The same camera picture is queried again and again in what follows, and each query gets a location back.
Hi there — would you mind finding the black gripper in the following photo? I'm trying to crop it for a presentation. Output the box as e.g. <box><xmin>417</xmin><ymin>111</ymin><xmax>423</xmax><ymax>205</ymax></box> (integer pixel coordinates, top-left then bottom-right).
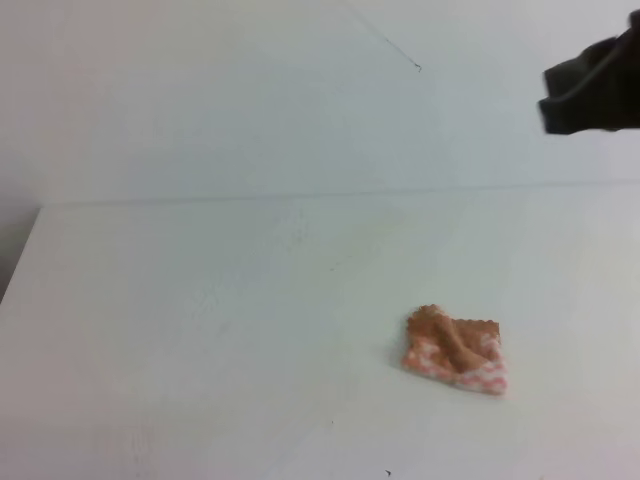
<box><xmin>538</xmin><ymin>10</ymin><xmax>639</xmax><ymax>135</ymax></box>

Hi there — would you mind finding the brown stained pink rag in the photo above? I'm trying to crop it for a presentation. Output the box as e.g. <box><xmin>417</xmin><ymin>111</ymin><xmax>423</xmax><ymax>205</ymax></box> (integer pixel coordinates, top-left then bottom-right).
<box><xmin>402</xmin><ymin>304</ymin><xmax>508</xmax><ymax>396</ymax></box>

